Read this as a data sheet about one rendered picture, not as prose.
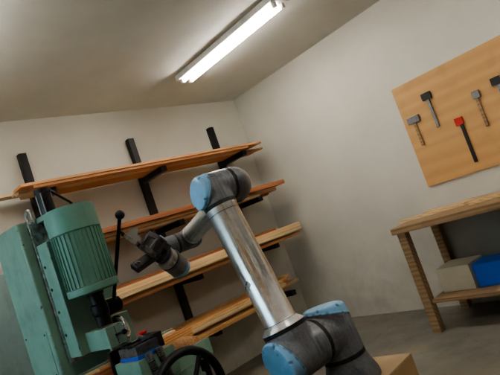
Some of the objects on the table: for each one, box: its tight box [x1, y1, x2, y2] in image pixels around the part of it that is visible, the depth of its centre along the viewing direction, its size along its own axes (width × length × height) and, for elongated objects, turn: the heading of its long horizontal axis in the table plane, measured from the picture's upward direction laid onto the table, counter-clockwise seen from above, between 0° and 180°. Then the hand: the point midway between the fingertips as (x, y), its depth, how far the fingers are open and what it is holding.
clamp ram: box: [107, 342, 132, 375], centre depth 159 cm, size 9×8×9 cm
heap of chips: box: [172, 336, 204, 350], centre depth 179 cm, size 8×12×3 cm
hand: (130, 239), depth 179 cm, fingers open, 14 cm apart
